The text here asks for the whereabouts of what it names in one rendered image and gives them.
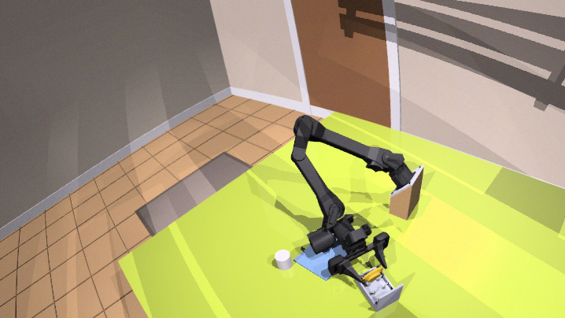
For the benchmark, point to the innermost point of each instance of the grey cylinder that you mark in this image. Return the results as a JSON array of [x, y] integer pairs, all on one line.
[[283, 259]]

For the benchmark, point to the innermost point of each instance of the grey dish rack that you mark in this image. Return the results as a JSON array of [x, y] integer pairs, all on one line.
[[380, 292]]

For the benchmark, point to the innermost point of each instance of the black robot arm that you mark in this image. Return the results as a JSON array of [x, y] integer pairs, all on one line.
[[378, 159]]

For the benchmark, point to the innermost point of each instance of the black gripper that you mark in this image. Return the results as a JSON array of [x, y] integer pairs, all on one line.
[[341, 265]]

